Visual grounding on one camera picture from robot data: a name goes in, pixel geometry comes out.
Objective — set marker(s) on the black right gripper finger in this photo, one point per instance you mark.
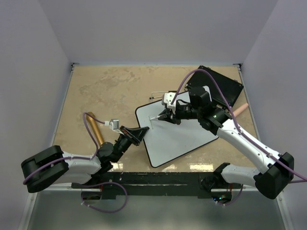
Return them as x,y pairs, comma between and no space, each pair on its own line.
165,113
170,119

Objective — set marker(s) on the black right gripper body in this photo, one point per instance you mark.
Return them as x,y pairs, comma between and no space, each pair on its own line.
186,111

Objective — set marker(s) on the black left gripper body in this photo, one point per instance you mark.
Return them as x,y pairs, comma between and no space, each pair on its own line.
125,140

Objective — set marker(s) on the white whiteboard black frame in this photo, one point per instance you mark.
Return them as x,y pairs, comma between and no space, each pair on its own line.
164,141

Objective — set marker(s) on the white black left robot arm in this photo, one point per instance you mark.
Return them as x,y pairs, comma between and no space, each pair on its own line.
55,166

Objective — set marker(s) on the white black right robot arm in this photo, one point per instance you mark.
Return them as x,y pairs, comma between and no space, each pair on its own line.
272,171

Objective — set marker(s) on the gold toy microphone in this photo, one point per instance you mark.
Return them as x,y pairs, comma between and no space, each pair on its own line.
90,117

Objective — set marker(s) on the pink beige cylinder toy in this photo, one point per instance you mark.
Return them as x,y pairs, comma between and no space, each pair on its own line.
240,110

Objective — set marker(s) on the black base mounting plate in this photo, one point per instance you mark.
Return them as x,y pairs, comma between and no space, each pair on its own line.
155,184

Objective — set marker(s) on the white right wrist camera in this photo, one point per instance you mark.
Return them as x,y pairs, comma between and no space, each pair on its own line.
167,101

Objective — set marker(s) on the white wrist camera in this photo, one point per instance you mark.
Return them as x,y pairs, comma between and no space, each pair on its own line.
113,124
167,101

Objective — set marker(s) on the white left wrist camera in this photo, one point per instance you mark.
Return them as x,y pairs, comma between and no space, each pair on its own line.
113,124

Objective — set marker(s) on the black wire whiteboard stand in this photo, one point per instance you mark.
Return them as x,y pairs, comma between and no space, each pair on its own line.
157,94

